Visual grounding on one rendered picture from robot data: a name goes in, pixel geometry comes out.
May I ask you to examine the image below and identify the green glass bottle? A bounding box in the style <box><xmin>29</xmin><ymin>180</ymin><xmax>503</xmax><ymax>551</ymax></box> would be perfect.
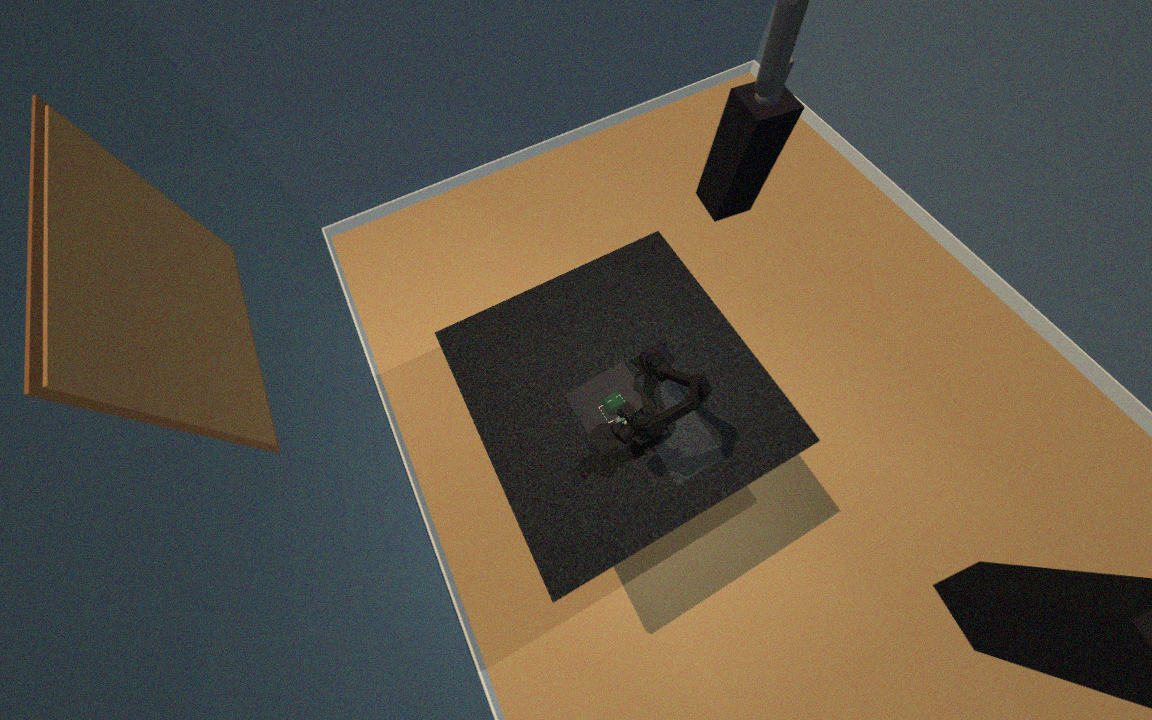
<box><xmin>601</xmin><ymin>391</ymin><xmax>627</xmax><ymax>425</ymax></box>

